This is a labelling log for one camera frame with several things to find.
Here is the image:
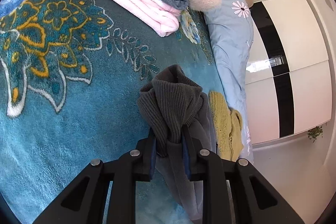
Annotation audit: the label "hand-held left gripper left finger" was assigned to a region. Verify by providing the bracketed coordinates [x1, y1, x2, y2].
[33, 128, 158, 224]

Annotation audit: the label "mustard knitted sweater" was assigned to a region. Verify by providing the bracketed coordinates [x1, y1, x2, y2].
[209, 91, 244, 161]

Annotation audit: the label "teal patterned blanket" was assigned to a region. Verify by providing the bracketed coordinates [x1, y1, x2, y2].
[0, 0, 237, 224]

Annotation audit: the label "white wardrobe with black stripe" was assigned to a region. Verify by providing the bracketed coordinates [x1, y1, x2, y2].
[245, 0, 331, 146]

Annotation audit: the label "grey sweatpants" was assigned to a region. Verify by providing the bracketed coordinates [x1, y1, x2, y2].
[136, 64, 218, 222]

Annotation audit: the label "light blue floral pillow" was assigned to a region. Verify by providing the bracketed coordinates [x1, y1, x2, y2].
[203, 0, 255, 164]

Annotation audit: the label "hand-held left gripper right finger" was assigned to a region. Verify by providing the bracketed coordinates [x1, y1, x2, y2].
[181, 124, 306, 224]

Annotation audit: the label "green hanging plant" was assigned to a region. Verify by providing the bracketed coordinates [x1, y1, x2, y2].
[307, 126, 324, 143]

